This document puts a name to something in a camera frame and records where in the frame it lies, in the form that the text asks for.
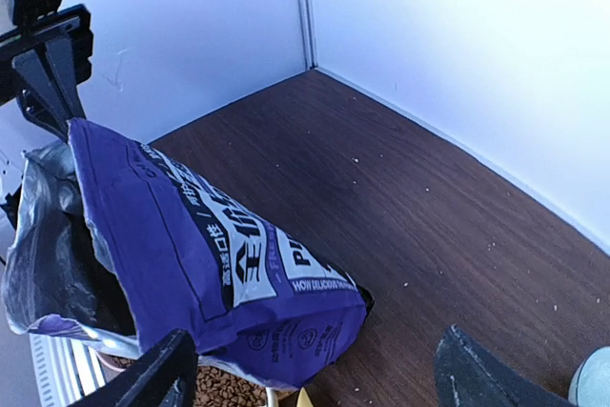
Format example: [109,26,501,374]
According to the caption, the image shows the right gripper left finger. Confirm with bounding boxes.
[74,330,197,407]

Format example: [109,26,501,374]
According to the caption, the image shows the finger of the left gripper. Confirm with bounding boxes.
[11,37,86,140]

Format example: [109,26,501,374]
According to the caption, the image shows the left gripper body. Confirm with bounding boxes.
[1,4,93,105]

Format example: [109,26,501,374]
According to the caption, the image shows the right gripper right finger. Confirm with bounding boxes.
[434,325,570,407]

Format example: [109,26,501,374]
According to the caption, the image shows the yellow plastic scoop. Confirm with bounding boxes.
[295,388,314,407]

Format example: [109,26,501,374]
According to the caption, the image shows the purple pet food bag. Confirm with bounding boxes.
[1,119,372,390]

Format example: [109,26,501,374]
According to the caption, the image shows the brown kibble in cream bowl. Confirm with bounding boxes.
[193,367,267,407]

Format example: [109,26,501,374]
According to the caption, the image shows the pink cat-shaped bowl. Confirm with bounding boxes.
[97,353,134,373]

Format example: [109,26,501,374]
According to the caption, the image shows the cream cat-shaped bowl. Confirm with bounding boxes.
[265,387,279,407]

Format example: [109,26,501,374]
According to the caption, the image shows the light blue ceramic bowl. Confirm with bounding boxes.
[568,347,610,407]

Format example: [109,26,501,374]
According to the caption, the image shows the front aluminium rail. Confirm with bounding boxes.
[29,335,107,407]

